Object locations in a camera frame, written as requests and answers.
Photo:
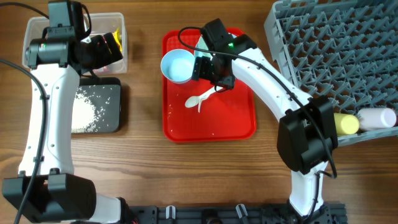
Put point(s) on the red serving tray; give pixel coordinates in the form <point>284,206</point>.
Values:
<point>229,115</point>

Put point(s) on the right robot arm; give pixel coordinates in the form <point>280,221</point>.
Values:
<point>307,132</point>

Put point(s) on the black plastic tray bin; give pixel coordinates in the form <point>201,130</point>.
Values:
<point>113,89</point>

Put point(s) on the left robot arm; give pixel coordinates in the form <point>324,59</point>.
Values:
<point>46,189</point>

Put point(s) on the white plastic fork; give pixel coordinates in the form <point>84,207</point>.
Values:
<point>201,99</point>

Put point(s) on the clear plastic bin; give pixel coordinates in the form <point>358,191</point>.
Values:
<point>102,24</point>

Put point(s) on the yellow snack wrapper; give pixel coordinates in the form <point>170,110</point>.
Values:
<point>118,38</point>

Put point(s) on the red snack wrapper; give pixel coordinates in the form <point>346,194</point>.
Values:
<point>108,68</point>

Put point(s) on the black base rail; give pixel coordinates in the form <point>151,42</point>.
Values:
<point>268,214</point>

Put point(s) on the white plastic spoon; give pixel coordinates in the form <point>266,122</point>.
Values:
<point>196,100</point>

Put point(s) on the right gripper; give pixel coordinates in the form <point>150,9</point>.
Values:
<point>200,71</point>

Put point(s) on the white rice pile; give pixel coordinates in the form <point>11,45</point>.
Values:
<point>88,110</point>

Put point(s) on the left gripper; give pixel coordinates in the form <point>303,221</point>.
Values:
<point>105,57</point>

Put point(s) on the light blue bowl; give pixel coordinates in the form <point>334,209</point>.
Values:
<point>177,66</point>

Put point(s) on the pink plastic cup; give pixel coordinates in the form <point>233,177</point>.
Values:
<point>376,118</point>

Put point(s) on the grey dishwasher rack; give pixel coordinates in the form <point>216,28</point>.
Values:
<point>345,50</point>

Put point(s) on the yellow plastic cup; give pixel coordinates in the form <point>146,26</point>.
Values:
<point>346,124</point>

